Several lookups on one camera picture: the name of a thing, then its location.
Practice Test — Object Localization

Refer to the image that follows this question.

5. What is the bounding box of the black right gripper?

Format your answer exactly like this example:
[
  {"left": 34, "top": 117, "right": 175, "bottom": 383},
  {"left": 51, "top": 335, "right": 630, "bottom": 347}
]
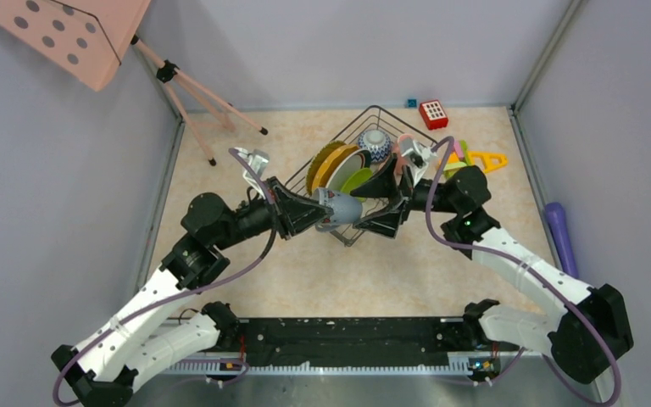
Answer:
[{"left": 350, "top": 153, "right": 461, "bottom": 238}]

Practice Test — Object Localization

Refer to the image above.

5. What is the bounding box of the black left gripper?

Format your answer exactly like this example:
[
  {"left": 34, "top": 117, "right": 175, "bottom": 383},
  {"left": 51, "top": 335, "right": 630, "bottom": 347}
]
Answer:
[{"left": 213, "top": 176, "right": 334, "bottom": 250}]

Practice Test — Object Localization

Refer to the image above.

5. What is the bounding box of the lime green plate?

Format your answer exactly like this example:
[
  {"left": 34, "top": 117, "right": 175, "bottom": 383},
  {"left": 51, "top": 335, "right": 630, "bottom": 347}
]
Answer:
[{"left": 340, "top": 168, "right": 373, "bottom": 195}]

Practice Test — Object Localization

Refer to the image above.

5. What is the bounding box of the grey white mug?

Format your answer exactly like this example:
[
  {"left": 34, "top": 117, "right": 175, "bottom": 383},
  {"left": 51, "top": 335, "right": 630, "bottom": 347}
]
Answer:
[{"left": 312, "top": 187, "right": 363, "bottom": 232}]

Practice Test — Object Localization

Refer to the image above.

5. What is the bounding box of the white plate teal rim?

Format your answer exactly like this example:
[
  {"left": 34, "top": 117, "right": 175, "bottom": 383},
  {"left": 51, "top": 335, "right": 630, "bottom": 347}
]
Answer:
[{"left": 325, "top": 149, "right": 372, "bottom": 191}]

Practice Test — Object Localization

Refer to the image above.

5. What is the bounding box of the yellow polka dot plate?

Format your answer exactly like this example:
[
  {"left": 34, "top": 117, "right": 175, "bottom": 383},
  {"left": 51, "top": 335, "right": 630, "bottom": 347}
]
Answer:
[{"left": 308, "top": 144, "right": 358, "bottom": 194}]

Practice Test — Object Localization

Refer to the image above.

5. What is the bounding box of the red patterned bowl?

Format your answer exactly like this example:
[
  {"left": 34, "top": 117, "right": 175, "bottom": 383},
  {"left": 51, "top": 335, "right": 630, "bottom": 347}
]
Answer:
[{"left": 356, "top": 129, "right": 392, "bottom": 164}]

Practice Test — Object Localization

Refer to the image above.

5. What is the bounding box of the small pink mug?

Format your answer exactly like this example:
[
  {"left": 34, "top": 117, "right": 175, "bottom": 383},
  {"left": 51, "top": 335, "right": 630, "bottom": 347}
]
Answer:
[{"left": 382, "top": 153, "right": 402, "bottom": 181}]

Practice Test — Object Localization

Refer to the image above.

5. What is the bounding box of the large pink mug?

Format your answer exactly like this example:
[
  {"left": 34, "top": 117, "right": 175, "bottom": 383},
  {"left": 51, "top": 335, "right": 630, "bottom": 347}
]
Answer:
[{"left": 392, "top": 133, "right": 413, "bottom": 159}]

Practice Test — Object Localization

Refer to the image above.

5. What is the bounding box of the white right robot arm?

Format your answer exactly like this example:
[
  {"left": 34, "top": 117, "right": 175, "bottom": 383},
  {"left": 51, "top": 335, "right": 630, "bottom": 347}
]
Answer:
[{"left": 351, "top": 159, "right": 634, "bottom": 384}]

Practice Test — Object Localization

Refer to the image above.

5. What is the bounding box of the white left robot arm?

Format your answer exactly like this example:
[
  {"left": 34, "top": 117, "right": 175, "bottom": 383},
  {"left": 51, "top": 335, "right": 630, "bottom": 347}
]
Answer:
[{"left": 52, "top": 177, "right": 334, "bottom": 406}]

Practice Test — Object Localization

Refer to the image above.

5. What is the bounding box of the colourful toy block stack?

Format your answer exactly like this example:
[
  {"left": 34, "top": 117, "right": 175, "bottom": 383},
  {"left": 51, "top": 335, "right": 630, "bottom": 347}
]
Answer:
[{"left": 442, "top": 140, "right": 473, "bottom": 179}]

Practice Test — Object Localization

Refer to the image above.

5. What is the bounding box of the red toy block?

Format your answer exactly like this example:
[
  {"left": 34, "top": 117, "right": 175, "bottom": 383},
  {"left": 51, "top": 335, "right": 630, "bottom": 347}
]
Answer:
[{"left": 418, "top": 99, "right": 449, "bottom": 131}]

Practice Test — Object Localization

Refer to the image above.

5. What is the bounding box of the yellow triangle toy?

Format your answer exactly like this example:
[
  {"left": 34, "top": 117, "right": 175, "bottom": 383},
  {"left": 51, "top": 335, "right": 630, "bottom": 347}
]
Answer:
[{"left": 466, "top": 150, "right": 509, "bottom": 174}]

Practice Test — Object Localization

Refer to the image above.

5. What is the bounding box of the pink tripod stand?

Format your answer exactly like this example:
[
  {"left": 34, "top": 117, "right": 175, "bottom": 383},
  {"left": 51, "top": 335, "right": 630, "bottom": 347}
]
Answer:
[{"left": 131, "top": 35, "right": 269, "bottom": 166}]

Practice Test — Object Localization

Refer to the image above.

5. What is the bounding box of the pink dotted board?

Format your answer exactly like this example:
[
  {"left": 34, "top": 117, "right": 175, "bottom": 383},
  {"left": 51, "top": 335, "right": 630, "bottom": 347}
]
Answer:
[{"left": 0, "top": 0, "right": 151, "bottom": 92}]

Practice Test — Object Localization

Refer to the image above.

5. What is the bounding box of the grey wire dish rack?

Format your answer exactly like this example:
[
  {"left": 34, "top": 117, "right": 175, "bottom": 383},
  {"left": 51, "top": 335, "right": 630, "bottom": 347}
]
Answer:
[{"left": 283, "top": 105, "right": 437, "bottom": 247}]

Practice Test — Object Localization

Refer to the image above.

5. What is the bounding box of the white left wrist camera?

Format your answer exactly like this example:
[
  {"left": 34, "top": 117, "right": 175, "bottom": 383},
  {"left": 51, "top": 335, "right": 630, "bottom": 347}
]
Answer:
[{"left": 235, "top": 148, "right": 270, "bottom": 191}]

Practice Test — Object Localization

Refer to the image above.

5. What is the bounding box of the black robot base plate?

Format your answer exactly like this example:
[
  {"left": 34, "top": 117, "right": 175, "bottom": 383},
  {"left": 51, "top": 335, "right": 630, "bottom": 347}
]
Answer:
[{"left": 185, "top": 315, "right": 520, "bottom": 371}]

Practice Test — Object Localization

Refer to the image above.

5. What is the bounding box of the purple handle tool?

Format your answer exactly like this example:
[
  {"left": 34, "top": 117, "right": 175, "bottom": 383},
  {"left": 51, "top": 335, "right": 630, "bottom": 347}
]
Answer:
[{"left": 544, "top": 202, "right": 580, "bottom": 279}]

